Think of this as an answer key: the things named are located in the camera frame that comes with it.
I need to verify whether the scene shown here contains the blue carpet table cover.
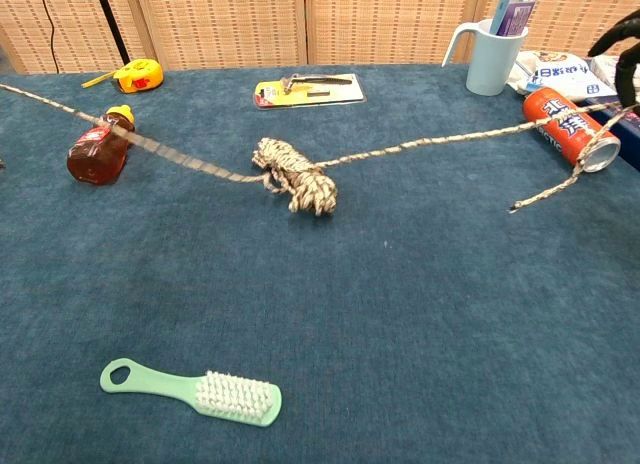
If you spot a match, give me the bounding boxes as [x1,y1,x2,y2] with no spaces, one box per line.
[0,63,640,464]

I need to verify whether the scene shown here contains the purple toothpaste tube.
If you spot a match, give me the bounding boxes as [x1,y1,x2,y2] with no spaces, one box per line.
[496,0,541,38]

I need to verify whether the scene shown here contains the honey bottle yellow cap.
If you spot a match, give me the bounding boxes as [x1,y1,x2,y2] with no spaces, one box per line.
[66,105,137,186]

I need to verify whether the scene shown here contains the black stand pole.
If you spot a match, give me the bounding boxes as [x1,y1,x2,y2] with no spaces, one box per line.
[93,0,132,65]

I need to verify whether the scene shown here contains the white blue snack bag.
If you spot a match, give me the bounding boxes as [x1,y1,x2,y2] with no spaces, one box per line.
[507,50,619,103]

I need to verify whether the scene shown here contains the dark blue long box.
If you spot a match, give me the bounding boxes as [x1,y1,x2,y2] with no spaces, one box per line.
[580,94,640,173]

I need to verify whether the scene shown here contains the yellow tape measure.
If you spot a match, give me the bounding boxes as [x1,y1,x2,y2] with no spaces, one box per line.
[81,58,165,95]

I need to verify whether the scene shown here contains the bamboo folding screen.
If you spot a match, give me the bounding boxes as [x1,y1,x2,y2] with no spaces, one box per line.
[0,0,640,76]

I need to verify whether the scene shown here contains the mint green scrub brush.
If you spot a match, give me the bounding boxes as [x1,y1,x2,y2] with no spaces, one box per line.
[99,357,283,428]

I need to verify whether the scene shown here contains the beige speckled rope bundle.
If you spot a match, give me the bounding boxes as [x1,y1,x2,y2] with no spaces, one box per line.
[0,82,640,216]

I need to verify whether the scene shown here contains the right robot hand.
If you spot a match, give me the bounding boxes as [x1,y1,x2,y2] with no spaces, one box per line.
[587,7,640,108]

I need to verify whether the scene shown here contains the white milk carton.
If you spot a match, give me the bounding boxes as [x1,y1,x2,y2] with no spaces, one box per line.
[589,54,624,90]

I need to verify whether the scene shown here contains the razor in blister pack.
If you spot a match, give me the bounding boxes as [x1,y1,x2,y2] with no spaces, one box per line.
[252,73,367,110]

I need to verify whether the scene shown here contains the orange soda can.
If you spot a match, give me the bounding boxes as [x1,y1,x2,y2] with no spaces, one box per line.
[522,86,622,174]

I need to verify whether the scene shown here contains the thin black hanging cable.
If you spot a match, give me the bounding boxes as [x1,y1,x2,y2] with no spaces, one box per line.
[39,0,62,74]

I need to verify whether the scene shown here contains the light blue handled cup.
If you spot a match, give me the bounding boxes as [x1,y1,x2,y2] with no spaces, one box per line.
[440,17,530,97]

